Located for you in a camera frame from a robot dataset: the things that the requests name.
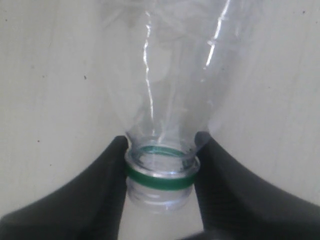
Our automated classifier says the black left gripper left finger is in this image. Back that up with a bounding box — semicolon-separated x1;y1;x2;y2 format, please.
0;136;128;240

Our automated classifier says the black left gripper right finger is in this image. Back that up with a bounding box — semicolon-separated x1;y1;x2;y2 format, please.
194;132;320;240

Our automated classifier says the clear plastic water bottle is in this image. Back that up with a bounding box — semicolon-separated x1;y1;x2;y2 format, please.
125;0;264;213

